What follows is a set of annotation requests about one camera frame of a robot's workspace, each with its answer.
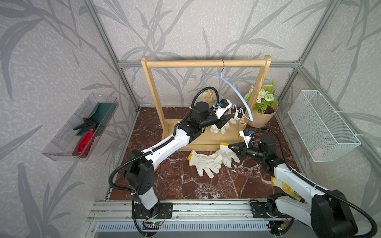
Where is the blue wavy clip hanger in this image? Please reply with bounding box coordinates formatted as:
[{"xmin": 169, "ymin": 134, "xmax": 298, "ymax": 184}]
[{"xmin": 200, "ymin": 59, "xmax": 254, "ymax": 122}]

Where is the white glove hung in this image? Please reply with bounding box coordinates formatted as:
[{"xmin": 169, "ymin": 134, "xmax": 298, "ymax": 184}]
[
  {"xmin": 203, "ymin": 89, "xmax": 216, "ymax": 105},
  {"xmin": 188, "ymin": 150, "xmax": 222, "ymax": 179}
]

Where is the white glove with yellow cuff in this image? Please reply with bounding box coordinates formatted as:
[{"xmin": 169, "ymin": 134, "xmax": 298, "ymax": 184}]
[{"xmin": 216, "ymin": 143, "xmax": 241, "ymax": 168}]

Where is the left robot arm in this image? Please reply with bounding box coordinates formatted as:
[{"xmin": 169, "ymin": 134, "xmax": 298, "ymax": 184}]
[{"xmin": 108, "ymin": 90, "xmax": 233, "ymax": 211}]

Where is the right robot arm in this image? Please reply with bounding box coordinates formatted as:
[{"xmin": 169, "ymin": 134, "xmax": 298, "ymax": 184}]
[{"xmin": 228, "ymin": 130, "xmax": 378, "ymax": 238}]

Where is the wooden clothes rack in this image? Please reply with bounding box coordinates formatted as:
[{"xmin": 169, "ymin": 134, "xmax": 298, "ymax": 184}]
[{"xmin": 141, "ymin": 56, "xmax": 272, "ymax": 151}]

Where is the potted white flower plant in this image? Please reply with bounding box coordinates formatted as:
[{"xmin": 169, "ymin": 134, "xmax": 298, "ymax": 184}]
[{"xmin": 248, "ymin": 81, "xmax": 278, "ymax": 128}]

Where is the yellow rubber-coated glove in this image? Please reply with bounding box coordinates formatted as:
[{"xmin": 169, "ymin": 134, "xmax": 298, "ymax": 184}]
[{"xmin": 271, "ymin": 177, "xmax": 303, "ymax": 201}]

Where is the green cloth in tray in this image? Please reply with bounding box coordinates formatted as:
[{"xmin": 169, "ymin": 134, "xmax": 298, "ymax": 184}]
[{"xmin": 73, "ymin": 103, "xmax": 114, "ymax": 136}]

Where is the red spray bottle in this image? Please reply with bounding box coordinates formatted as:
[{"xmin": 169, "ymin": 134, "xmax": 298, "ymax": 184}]
[{"xmin": 72, "ymin": 118, "xmax": 99, "ymax": 159}]

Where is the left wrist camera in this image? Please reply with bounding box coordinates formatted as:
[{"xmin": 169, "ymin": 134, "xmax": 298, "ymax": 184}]
[{"xmin": 213, "ymin": 99, "xmax": 233, "ymax": 119}]

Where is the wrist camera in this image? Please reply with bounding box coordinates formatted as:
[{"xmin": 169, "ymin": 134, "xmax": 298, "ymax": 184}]
[
  {"xmin": 213, "ymin": 99, "xmax": 233, "ymax": 119},
  {"xmin": 239, "ymin": 129, "xmax": 255, "ymax": 148}
]

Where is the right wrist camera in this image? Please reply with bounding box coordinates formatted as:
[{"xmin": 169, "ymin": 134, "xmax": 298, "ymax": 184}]
[{"xmin": 239, "ymin": 129, "xmax": 255, "ymax": 148}]

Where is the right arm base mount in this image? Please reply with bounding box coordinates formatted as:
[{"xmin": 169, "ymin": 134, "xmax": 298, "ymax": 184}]
[{"xmin": 249, "ymin": 199, "xmax": 291, "ymax": 219}]

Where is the white wire mesh basket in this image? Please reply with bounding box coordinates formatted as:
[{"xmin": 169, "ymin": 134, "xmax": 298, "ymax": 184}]
[{"xmin": 288, "ymin": 90, "xmax": 361, "ymax": 163}]

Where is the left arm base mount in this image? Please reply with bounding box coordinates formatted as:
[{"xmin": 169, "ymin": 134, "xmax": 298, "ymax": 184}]
[{"xmin": 132, "ymin": 202, "xmax": 173, "ymax": 219}]

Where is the aluminium front rail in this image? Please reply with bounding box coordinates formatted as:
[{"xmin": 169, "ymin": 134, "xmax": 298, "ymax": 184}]
[{"xmin": 80, "ymin": 199, "xmax": 346, "ymax": 238}]

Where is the clear plastic wall tray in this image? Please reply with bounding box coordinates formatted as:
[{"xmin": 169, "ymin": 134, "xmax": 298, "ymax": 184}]
[{"xmin": 42, "ymin": 93, "xmax": 119, "ymax": 162}]

